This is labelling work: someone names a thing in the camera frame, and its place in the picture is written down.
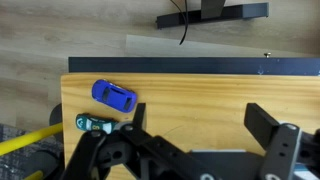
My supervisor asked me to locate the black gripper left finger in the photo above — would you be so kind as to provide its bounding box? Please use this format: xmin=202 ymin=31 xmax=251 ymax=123
xmin=61 ymin=103 xmax=214 ymax=180

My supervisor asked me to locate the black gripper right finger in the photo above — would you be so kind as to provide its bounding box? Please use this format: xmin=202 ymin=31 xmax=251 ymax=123
xmin=244 ymin=103 xmax=320 ymax=180

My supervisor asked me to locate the green toy car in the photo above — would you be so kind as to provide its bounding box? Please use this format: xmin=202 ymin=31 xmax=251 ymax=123
xmin=75 ymin=113 xmax=118 ymax=134

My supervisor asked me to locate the blue toy car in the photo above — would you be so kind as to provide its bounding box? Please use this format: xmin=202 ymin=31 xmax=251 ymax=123
xmin=91 ymin=79 xmax=137 ymax=113

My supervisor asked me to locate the wooden side table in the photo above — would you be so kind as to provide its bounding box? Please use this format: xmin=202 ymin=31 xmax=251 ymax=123
xmin=61 ymin=73 xmax=320 ymax=180

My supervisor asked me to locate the dark blue floor mat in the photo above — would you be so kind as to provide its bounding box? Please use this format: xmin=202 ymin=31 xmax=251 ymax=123
xmin=68 ymin=57 xmax=320 ymax=76

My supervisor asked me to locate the yellow pole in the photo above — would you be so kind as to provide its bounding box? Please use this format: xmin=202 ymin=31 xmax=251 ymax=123
xmin=0 ymin=123 xmax=63 ymax=156

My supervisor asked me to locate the black stand base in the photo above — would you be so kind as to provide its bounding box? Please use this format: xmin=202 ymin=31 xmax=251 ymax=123
xmin=156 ymin=0 xmax=269 ymax=29

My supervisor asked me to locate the black cable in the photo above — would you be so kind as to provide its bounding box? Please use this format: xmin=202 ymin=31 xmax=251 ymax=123
xmin=170 ymin=0 xmax=190 ymax=46

